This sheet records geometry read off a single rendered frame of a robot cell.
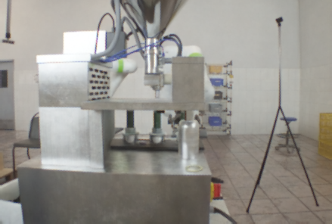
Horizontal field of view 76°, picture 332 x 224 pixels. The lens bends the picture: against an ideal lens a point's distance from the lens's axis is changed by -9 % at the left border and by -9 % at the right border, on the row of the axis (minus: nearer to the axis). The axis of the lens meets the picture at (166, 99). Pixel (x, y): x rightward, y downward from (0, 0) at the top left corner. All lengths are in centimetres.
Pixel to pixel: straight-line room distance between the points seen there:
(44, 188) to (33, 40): 713
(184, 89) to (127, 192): 33
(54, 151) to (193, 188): 43
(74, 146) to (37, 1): 742
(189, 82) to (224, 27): 613
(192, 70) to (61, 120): 41
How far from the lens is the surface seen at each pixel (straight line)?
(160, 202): 70
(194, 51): 159
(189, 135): 77
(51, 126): 77
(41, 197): 81
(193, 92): 59
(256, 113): 674
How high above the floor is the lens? 126
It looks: 3 degrees down
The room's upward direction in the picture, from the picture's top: straight up
